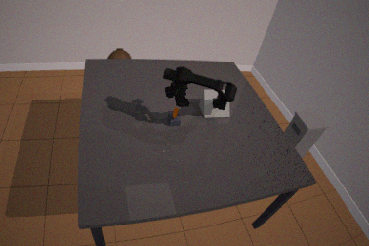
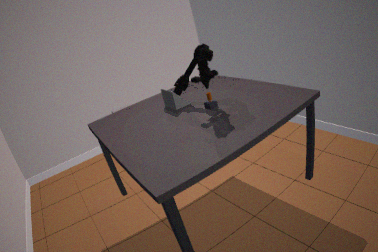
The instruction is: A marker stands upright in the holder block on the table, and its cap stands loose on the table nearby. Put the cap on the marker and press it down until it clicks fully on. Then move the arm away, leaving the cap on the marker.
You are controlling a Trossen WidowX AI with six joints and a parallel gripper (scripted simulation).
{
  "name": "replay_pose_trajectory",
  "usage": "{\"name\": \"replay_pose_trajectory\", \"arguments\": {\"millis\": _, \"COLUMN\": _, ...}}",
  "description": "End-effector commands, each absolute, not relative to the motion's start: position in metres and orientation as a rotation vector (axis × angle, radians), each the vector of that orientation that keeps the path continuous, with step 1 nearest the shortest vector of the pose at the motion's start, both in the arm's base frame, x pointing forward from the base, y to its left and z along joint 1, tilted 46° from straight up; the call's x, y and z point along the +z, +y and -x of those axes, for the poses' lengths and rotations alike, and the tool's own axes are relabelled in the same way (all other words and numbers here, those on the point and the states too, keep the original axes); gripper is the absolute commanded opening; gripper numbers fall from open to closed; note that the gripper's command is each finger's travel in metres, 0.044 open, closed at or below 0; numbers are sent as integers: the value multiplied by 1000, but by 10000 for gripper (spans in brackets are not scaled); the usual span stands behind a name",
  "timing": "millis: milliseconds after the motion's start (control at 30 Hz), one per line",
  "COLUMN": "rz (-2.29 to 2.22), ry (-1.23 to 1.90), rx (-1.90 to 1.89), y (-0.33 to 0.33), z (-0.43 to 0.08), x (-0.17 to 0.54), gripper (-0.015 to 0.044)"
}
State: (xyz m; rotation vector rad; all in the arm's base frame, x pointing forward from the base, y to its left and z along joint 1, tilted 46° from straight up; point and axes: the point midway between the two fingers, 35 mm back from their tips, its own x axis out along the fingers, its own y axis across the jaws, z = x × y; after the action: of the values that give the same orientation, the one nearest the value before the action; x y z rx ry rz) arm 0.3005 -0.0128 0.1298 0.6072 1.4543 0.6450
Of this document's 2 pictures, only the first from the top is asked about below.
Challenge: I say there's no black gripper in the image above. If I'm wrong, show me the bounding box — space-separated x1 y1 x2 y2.
170 82 189 107

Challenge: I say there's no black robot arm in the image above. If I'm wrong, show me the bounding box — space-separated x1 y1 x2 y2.
163 66 237 110

